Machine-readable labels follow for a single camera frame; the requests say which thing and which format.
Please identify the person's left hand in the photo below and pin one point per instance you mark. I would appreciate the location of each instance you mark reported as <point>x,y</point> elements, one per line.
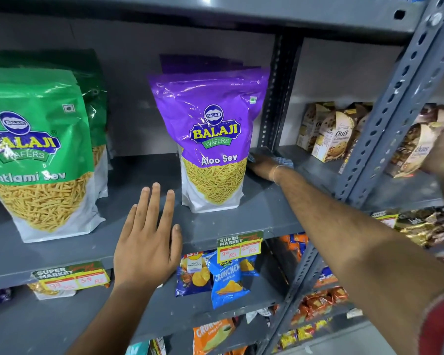
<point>144,251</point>

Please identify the person's right hand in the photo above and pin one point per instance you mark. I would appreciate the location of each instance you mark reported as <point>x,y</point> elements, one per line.
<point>265,169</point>

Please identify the person's right fingers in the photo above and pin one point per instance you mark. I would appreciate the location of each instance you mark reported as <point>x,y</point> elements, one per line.
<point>253,167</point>

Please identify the person's left thumb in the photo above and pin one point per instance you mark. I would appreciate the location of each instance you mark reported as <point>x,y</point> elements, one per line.
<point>175,243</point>

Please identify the person's left little finger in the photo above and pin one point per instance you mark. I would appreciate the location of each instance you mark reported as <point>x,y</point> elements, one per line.
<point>128,222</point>

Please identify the person's left middle finger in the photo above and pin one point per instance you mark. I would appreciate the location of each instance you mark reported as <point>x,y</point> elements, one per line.
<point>154,208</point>

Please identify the blue cleaning cloth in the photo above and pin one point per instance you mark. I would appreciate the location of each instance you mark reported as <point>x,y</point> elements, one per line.
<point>285,161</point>

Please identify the person's right forearm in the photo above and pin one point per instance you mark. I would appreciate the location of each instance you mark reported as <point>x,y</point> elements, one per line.
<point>355,236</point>

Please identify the person's left forearm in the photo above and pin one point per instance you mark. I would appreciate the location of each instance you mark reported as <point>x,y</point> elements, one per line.
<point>113,321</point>

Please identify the blue round chips packet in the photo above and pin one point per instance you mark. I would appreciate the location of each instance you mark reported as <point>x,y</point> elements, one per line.
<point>192,275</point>

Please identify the grey metal shelf rack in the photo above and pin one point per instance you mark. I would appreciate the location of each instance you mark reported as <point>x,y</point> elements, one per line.
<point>140,170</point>

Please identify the large purple snack packet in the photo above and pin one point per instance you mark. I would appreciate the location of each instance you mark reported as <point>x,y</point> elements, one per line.
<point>211,144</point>
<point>196,63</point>

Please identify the yellow red price label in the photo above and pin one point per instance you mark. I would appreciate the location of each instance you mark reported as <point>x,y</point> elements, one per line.
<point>239,244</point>
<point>72,276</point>
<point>385,219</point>

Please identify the blue triangle chips packet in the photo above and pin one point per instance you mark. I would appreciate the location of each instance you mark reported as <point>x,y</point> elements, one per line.
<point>249,266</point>
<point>227,282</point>

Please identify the beige oat cookie box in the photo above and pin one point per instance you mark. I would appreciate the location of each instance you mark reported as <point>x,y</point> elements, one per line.
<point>433,116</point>
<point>333,138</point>
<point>309,123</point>
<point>359,123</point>
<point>410,155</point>

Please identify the grey slotted rack upright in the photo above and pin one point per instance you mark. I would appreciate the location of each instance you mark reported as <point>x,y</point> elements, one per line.
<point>279,88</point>
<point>388,118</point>

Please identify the row of orange blue packets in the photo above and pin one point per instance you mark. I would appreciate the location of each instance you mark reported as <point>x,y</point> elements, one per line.
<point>295,243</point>

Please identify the orange snack packet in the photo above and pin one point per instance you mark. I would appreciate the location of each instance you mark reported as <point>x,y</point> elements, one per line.
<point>212,336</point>

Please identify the white yellow snack packet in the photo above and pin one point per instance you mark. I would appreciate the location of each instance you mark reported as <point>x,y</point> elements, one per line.
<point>53,293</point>

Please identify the white striped snack packet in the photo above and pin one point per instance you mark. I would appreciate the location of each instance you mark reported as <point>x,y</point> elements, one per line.
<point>157,346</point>

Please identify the small white packet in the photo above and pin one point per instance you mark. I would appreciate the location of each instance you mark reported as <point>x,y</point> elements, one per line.
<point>258,315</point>

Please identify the teal snack packet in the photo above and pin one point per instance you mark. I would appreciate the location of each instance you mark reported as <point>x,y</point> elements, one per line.
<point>137,348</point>

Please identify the large green snack packet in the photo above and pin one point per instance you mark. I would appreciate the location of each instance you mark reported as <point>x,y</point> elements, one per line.
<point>96,96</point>
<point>37,144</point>

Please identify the row of small red packets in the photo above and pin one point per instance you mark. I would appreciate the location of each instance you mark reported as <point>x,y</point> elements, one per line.
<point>318,303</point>

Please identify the row of small yellow packets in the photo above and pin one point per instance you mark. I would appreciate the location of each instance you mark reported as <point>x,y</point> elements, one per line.
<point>303,333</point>

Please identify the pile of dark gold packets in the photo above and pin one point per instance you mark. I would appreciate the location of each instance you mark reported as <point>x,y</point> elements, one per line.
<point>427,227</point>

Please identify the red and white sleeve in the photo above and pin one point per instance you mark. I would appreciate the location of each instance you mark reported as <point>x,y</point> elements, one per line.
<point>442,325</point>

